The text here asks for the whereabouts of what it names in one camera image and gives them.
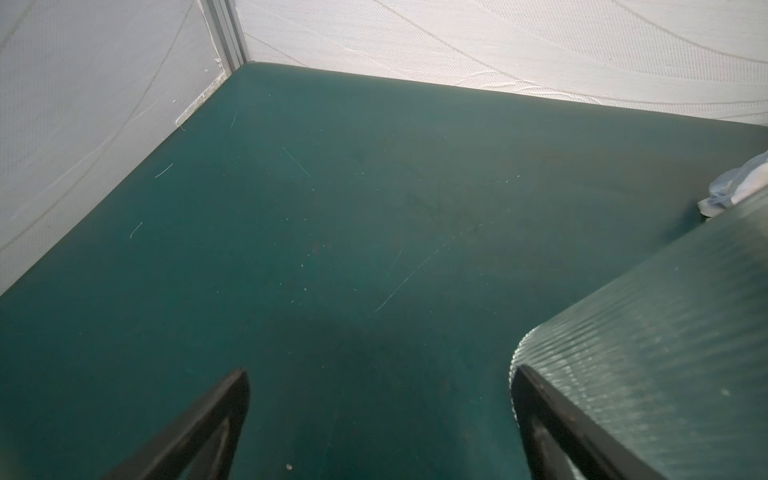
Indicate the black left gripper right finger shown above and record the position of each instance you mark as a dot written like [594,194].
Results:
[559,438]

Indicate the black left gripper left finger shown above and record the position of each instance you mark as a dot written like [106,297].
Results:
[200,443]

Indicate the clear ribbed glass vase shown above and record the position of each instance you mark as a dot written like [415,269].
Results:
[671,358]

